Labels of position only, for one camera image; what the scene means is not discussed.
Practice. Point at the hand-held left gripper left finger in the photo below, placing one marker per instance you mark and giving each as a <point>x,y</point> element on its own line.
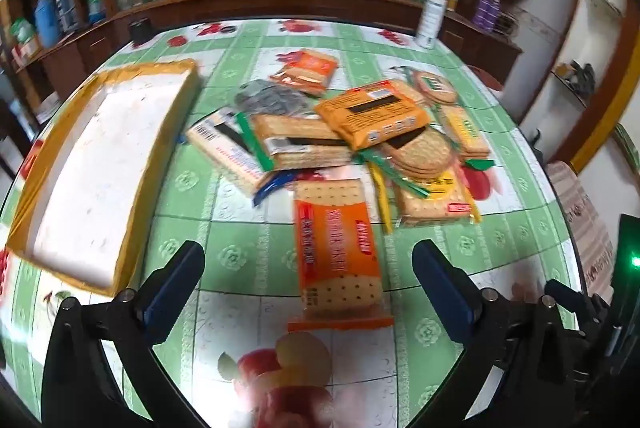
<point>165,293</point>

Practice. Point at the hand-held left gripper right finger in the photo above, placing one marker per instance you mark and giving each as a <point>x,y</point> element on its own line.
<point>445,293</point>

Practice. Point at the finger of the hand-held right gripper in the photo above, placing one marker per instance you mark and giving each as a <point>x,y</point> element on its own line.
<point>585,304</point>

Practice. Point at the yellow label cracker packet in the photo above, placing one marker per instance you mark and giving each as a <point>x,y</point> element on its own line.
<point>435,200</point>

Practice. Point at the orange square cracker packet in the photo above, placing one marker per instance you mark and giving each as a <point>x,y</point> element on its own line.
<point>335,253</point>

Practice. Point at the yellow cardboard tray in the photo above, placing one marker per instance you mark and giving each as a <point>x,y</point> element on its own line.
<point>100,168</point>

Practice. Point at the large round biscuit packet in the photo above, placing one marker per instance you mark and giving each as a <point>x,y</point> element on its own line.
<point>420,153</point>

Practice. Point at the white blue-edged cracker packet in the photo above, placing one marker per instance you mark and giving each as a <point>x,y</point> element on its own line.
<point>225,148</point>

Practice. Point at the long yellow cracker packet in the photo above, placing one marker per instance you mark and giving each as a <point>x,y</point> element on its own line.
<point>467,131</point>

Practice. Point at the large orange black-striped packet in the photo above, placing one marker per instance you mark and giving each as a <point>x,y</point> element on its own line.
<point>372,108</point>

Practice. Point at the green-edged cracker packet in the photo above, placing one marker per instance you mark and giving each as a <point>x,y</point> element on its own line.
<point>300,141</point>

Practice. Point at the clear dark snack packet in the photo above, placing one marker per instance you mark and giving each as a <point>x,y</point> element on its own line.
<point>270,101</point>

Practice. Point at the patterned chair cushion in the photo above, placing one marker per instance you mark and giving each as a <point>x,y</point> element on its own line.
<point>580,218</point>

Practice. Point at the green fruit-print tablecloth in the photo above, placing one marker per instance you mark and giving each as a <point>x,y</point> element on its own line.
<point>240,228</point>

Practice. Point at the small round biscuit packet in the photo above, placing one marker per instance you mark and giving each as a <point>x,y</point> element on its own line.
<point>437,86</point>

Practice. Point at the dark tool with yellow part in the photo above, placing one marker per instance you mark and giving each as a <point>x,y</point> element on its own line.
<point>580,76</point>

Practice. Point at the wooden chair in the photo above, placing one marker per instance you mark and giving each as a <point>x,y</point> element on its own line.
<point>10,133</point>

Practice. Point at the small black box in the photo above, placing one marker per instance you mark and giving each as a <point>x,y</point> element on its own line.
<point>140,31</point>

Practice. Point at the small orange cracker packet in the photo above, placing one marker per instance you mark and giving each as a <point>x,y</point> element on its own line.
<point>307,68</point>

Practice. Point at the white spray bottle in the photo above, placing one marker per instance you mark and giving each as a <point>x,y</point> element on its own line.
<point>431,16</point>

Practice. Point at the green and white container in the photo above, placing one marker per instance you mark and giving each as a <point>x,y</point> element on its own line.
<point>22,36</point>

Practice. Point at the blue plastic bottle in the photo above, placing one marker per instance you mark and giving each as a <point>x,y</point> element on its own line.
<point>47,21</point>

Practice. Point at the green label bottle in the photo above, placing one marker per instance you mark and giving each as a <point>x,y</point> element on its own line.
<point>95,1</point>

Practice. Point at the clear water bottle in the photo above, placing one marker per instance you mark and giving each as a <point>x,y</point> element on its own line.
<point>67,8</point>

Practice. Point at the wooden cabinet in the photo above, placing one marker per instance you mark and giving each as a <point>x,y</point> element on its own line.
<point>320,3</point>

